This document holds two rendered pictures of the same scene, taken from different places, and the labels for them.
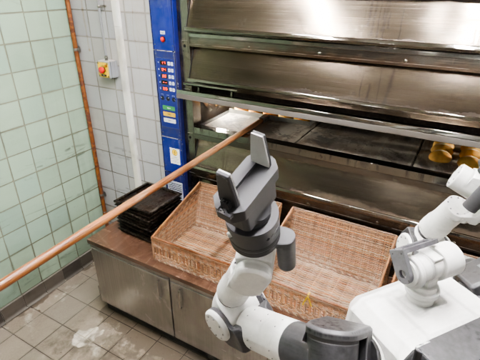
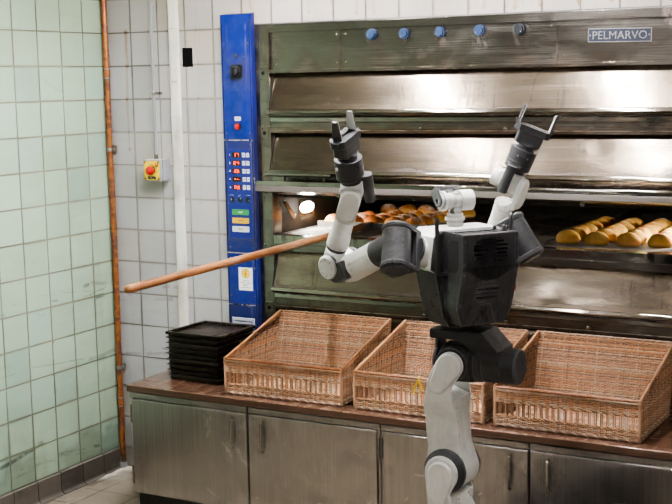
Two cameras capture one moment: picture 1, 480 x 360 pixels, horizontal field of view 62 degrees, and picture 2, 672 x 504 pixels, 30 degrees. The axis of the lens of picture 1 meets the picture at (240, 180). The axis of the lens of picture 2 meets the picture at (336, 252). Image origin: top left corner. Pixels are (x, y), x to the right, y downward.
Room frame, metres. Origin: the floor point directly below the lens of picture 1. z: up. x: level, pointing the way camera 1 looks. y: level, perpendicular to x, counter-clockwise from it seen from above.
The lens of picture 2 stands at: (-3.31, 0.10, 1.86)
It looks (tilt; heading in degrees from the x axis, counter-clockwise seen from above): 8 degrees down; 359
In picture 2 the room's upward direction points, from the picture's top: 1 degrees counter-clockwise
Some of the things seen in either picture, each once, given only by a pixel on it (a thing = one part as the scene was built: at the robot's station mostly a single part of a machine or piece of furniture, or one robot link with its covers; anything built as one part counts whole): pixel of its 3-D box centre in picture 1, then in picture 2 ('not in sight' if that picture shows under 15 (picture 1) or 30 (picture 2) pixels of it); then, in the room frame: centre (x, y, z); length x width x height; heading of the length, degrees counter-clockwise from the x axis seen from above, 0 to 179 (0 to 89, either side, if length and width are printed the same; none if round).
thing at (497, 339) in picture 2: not in sight; (478, 353); (0.54, -0.42, 1.00); 0.28 x 0.13 x 0.18; 59
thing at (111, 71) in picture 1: (107, 68); (156, 169); (2.49, 0.81, 1.46); 0.10 x 0.07 x 0.10; 60
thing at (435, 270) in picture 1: (429, 268); (456, 203); (0.60, -0.36, 1.46); 0.10 x 0.07 x 0.09; 114
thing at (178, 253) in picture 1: (218, 231); (309, 355); (1.83, 0.12, 0.72); 0.56 x 0.49 x 0.28; 61
